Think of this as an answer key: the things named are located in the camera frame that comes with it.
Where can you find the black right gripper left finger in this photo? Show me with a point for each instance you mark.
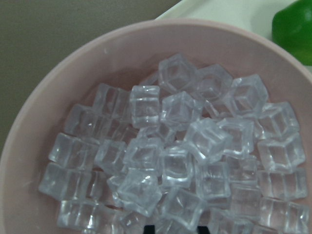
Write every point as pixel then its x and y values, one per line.
pixel 149 229

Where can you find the green lime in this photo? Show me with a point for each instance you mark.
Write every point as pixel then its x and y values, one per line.
pixel 292 30

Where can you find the pink bowl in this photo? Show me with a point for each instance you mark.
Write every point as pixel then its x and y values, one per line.
pixel 123 58

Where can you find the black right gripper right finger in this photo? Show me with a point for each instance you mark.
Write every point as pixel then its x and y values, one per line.
pixel 203 230

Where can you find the pile of clear ice cubes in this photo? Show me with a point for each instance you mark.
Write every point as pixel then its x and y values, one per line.
pixel 187 147

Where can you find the cream plastic tray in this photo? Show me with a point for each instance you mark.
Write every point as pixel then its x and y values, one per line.
pixel 250 15

